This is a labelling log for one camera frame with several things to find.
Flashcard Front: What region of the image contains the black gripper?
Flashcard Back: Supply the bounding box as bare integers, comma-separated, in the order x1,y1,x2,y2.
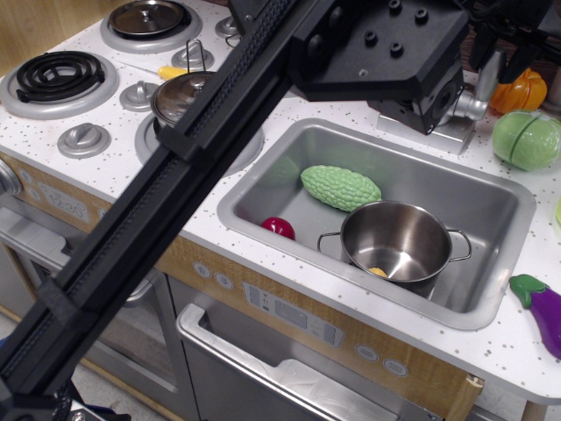
464,1,560,84

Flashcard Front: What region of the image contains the silver faucet lever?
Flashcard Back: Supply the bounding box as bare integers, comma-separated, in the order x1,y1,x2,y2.
446,49,507,121

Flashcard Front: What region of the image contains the green toy cabbage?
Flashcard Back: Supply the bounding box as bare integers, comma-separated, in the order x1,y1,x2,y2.
492,111,560,171

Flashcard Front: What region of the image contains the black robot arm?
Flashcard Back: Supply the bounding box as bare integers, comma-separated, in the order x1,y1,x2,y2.
1,1,560,420

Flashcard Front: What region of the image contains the orange toy pumpkin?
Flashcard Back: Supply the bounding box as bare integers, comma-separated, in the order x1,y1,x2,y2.
490,68,548,114

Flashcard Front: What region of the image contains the silver toy faucet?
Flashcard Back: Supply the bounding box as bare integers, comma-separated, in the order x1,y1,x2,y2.
376,48,508,155

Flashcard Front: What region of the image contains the green toy bitter melon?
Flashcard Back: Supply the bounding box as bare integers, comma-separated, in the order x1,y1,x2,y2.
300,165,382,212

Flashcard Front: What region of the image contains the open steel pot in sink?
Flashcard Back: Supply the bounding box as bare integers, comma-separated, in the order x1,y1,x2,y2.
316,201,472,298

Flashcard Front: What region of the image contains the purple toy eggplant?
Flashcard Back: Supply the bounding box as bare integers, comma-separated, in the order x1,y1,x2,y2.
509,275,560,359

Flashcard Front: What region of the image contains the small yellow toy piece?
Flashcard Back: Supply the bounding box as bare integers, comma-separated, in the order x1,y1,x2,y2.
368,268,387,278

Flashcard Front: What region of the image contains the grey toy sink basin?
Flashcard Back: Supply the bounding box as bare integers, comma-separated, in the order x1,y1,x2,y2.
217,118,536,331

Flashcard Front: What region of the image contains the red toy fruit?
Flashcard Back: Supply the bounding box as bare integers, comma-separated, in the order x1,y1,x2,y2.
260,217,295,240

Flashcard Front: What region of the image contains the lidded steel pot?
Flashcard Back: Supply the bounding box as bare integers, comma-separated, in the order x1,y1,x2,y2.
151,71,215,126

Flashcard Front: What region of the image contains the yellow toy vegetable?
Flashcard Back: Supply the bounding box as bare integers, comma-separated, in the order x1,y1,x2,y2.
157,66,188,81

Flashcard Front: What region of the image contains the steel lid on burner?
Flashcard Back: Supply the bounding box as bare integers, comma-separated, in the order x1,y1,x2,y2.
109,1,185,37

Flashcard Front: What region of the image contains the front right stove burner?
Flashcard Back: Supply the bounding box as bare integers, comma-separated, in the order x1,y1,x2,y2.
134,113,265,177

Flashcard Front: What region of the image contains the black coil burner left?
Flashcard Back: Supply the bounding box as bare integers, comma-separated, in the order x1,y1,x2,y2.
1,51,119,120

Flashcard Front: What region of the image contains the dishwasher door with handle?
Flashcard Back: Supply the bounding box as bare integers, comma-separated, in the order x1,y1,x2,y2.
169,279,439,420

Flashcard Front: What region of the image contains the oven door with handle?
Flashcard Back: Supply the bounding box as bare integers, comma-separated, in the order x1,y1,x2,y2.
1,195,199,420

